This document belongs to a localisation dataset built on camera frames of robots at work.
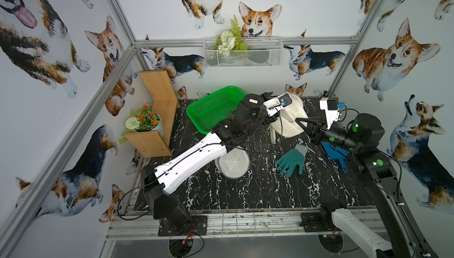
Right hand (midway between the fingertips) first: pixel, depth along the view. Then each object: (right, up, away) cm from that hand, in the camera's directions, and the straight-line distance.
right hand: (302, 115), depth 59 cm
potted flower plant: (-65, -3, +24) cm, 69 cm away
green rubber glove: (+6, -23, +32) cm, 40 cm away
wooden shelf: (-61, -14, +24) cm, 67 cm away
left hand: (-10, +9, +7) cm, 15 cm away
